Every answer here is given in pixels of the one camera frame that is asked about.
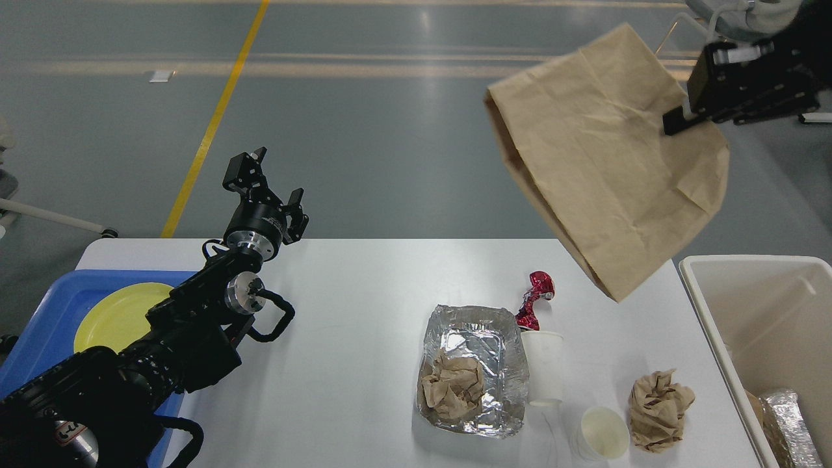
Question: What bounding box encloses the white chair base left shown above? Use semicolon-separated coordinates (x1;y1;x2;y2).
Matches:
1;169;119;238

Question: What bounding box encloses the white paper cup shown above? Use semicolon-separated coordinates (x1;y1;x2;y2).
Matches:
569;406;631;462

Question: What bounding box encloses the yellow plate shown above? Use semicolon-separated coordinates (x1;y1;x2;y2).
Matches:
72;282;173;353

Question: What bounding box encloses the aluminium foil tray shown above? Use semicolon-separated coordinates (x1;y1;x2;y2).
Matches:
414;305;530;439

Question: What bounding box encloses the foil item in bin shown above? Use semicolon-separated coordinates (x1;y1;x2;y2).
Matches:
759;388;824;467

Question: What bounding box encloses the grey office chair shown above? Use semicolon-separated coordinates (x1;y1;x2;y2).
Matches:
655;1;805;55

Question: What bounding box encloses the brown paper bag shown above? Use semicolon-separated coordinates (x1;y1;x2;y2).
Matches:
484;23;730;302

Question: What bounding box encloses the red snack wrapper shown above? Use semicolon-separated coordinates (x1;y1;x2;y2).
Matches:
516;270;556;331

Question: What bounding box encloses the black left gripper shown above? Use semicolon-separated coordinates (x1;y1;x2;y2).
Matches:
222;148;309;263

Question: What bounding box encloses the blue plastic tray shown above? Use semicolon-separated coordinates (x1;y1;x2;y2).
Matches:
2;270;204;467

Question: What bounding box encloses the brown paper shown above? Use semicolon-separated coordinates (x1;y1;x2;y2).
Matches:
628;369;696;454

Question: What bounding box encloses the floor outlet plate left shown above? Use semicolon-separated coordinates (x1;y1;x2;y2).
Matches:
148;70;176;84

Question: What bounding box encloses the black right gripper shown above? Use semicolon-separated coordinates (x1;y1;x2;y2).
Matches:
662;1;830;136

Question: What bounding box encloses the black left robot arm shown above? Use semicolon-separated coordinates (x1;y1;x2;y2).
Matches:
2;146;309;467

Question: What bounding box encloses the clear plastic cup lying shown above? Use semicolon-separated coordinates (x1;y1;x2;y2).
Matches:
520;331;564;407

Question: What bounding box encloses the white object far right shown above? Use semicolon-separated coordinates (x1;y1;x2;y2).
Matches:
798;112;832;125

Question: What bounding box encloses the white plastic bin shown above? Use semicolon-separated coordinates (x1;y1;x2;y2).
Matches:
679;255;831;467

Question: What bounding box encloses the crumpled brown paper ball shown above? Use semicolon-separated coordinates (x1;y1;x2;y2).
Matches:
419;348;485;421

